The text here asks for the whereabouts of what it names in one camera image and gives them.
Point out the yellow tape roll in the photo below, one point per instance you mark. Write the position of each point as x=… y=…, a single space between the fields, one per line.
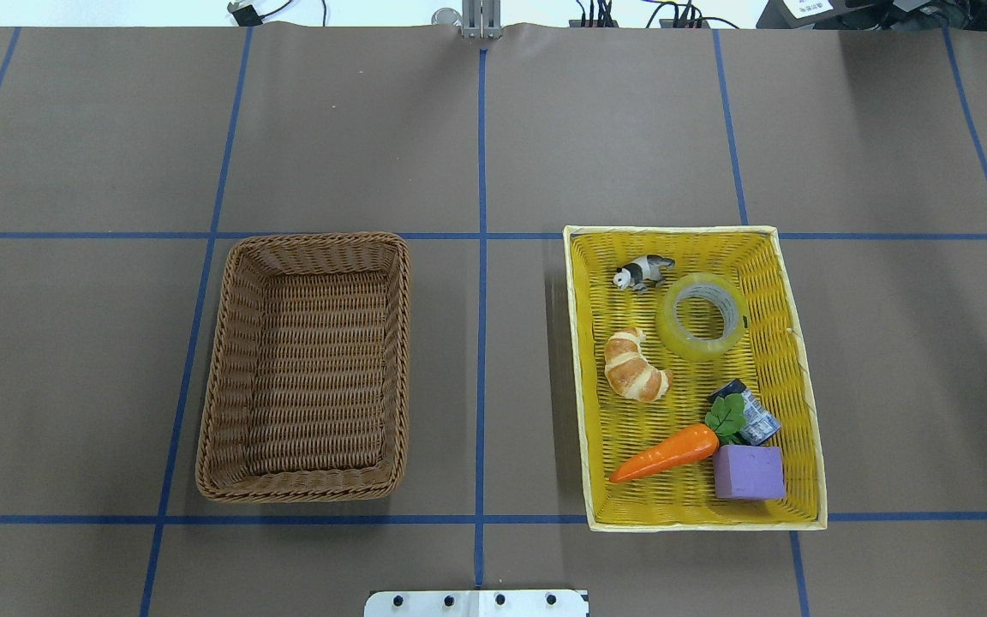
x=701 y=317

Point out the yellow wicker basket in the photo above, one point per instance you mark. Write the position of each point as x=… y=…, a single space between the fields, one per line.
x=771 y=360

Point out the brown wicker basket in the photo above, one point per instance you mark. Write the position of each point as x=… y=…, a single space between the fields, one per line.
x=307 y=396

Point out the toy panda figure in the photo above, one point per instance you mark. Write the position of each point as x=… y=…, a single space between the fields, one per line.
x=643 y=274

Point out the toy croissant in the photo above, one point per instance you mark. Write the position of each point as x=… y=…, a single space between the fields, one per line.
x=627 y=370

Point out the orange toy carrot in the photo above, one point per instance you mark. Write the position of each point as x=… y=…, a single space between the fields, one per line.
x=693 y=443

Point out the small dark can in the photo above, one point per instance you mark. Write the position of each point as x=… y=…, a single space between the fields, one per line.
x=750 y=411

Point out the purple foam cube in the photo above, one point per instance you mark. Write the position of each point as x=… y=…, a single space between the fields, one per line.
x=749 y=473

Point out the black usb hub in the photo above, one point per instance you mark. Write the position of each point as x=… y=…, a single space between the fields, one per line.
x=594 y=14
x=686 y=15

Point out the small black adapter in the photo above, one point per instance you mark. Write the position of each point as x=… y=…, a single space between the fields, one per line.
x=244 y=14

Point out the brown paper table mat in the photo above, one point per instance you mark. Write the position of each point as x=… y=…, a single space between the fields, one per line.
x=132 y=160

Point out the black laptop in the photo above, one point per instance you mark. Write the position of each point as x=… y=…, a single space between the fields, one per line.
x=874 y=16

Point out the aluminium frame post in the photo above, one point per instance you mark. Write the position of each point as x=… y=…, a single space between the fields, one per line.
x=481 y=19

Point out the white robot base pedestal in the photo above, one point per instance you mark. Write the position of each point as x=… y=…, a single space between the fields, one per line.
x=519 y=602

